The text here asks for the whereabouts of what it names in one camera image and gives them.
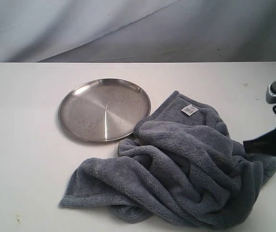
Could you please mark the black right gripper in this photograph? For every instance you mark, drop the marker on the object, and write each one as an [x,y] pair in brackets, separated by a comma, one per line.
[265,144]

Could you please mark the grey-blue fleece towel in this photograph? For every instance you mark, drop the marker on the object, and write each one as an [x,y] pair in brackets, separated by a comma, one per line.
[182,166]

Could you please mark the round stainless steel plate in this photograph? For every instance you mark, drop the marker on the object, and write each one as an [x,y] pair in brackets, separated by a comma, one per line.
[103,110]

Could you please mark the grey backdrop cloth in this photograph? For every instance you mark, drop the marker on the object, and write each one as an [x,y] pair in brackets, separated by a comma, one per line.
[137,30]

